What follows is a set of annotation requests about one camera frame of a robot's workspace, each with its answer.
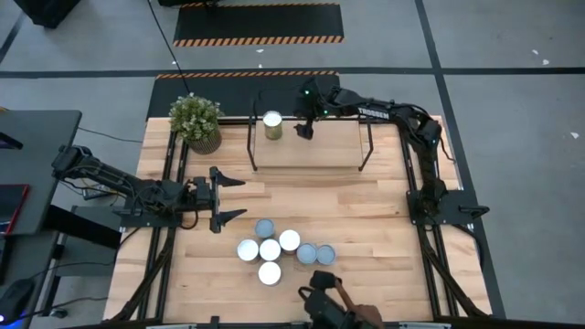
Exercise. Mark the white olives can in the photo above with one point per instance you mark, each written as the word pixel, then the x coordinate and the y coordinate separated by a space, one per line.
pixel 265 228

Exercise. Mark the orange label tin can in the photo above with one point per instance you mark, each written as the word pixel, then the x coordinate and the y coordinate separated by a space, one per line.
pixel 248 250

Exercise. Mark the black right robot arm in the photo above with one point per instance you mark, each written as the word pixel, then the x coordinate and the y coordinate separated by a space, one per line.
pixel 375 112

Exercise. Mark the black equipment case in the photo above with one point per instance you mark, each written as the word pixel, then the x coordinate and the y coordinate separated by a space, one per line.
pixel 50 11

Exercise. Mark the black table-level camera mount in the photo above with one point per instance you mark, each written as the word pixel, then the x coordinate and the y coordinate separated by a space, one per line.
pixel 320 306

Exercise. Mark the corn label tin can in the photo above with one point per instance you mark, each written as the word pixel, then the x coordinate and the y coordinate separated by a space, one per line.
pixel 289 240

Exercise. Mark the black desk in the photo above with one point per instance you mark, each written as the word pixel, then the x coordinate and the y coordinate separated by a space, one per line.
pixel 41 151

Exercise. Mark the black computer mouse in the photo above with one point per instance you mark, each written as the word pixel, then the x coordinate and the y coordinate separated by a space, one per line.
pixel 16 297

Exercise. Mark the green label tin can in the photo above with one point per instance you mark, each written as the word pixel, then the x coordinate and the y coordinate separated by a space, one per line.
pixel 272 121

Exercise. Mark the cherries label tin can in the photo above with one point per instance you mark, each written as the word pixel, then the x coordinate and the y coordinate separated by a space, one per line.
pixel 270 250

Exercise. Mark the short teal can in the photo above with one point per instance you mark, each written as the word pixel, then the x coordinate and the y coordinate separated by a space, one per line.
pixel 326 254

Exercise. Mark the black hazard-striped floor mat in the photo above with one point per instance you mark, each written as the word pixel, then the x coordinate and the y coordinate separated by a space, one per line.
pixel 256 20
pixel 228 93

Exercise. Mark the wooden shelf with black frame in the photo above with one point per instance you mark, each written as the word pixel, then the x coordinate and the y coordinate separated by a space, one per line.
pixel 311 146

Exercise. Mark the artificial plant in ribbed pot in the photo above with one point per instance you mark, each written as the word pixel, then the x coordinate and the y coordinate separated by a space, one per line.
pixel 196 119

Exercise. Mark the red-edged tablet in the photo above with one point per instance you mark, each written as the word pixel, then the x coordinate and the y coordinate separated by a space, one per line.
pixel 11 205

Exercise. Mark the peaches label tin can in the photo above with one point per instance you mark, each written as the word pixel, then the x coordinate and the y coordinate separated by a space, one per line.
pixel 269 272

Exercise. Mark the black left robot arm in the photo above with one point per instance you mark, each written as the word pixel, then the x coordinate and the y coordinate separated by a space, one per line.
pixel 105 176

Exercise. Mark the teal green pink can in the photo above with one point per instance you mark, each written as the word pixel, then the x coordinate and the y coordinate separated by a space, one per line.
pixel 306 253

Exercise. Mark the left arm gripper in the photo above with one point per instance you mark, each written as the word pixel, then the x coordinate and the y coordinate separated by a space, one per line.
pixel 201 196

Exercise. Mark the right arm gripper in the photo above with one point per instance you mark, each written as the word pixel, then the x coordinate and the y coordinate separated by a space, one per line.
pixel 311 100

